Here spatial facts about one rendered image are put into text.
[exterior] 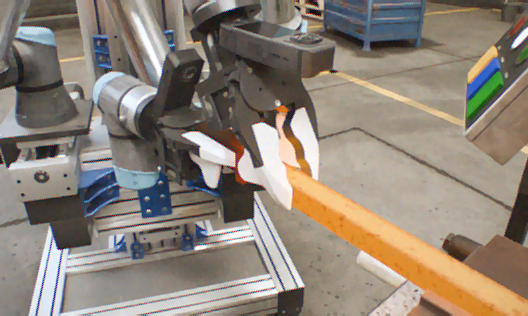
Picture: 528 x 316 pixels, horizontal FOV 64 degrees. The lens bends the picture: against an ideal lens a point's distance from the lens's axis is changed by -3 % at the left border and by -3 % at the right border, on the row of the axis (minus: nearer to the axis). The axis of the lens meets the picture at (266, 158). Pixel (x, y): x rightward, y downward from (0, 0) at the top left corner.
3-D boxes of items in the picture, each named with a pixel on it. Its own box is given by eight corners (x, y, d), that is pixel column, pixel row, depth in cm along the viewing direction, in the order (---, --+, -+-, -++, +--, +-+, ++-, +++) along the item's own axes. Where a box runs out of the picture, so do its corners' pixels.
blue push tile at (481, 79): (467, 98, 78) (496, 66, 74) (467, 86, 84) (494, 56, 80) (475, 104, 77) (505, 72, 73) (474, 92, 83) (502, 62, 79)
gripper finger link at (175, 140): (223, 152, 53) (186, 128, 59) (222, 139, 52) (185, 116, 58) (189, 164, 50) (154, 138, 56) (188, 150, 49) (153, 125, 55)
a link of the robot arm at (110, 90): (135, 110, 78) (129, 64, 74) (167, 129, 71) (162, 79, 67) (93, 122, 74) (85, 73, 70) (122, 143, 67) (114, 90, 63)
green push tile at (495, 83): (466, 118, 70) (500, 82, 66) (466, 103, 76) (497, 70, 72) (475, 125, 69) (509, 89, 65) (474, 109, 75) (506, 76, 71)
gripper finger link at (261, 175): (263, 210, 48) (244, 128, 48) (298, 208, 43) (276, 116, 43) (240, 218, 46) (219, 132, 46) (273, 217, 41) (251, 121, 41)
